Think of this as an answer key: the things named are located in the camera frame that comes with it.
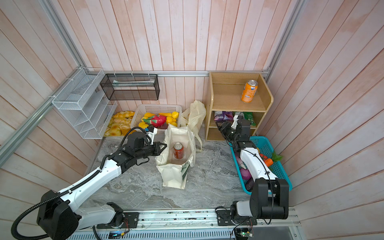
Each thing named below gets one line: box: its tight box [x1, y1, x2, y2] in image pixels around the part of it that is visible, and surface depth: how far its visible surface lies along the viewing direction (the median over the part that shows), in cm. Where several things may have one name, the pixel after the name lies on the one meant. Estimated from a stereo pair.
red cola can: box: [173, 142, 184, 160], surface depth 92 cm
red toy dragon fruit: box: [142, 114, 167, 128], surface depth 109 cm
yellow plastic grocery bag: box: [181, 100, 207, 151], surface depth 100 cm
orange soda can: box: [241, 79, 258, 103], surface depth 78 cm
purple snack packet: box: [213, 111, 234, 121], surface depth 93 cm
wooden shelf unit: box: [205, 71, 274, 142], surface depth 88 cm
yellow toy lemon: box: [171, 111, 180, 119], surface depth 116 cm
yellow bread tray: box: [103, 110, 137, 137], surface depth 109 cm
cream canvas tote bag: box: [155, 123, 196, 190], surface depth 85 cm
